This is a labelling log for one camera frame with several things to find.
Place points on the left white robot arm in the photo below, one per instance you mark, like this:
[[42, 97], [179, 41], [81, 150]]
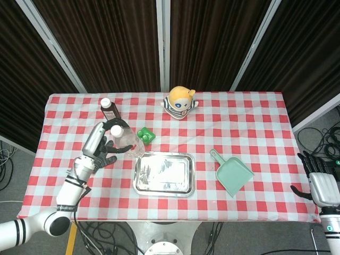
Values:
[[68, 192]]

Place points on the grey knitted work glove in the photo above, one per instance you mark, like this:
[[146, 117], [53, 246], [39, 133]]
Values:
[[106, 161]]

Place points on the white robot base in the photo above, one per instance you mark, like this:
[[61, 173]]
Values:
[[164, 239]]

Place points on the red white checkered tablecloth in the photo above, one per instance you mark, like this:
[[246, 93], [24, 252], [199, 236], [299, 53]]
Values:
[[239, 127]]

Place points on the mint green dustpan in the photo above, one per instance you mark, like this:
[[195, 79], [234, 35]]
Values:
[[232, 174]]

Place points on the stainless steel tray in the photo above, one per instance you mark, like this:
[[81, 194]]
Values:
[[164, 174]]

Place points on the yellow striped plush doll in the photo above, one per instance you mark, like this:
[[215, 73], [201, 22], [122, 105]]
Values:
[[179, 104]]

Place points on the green plastic toy block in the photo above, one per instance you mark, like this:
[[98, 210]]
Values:
[[146, 136]]

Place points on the brown medicine bottle white cap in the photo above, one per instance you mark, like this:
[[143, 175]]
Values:
[[109, 110]]

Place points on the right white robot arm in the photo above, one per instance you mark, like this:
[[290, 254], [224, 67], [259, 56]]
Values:
[[331, 231]]

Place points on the dark brown curtain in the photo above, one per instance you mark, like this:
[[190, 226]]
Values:
[[106, 42]]

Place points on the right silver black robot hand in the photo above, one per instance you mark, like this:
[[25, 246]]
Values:
[[324, 188]]

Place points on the transparent water bottle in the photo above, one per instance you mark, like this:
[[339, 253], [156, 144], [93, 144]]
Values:
[[130, 144]]

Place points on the yellow floor tape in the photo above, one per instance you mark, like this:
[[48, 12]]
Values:
[[70, 239]]

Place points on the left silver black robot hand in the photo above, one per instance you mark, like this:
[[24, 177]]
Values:
[[93, 140]]

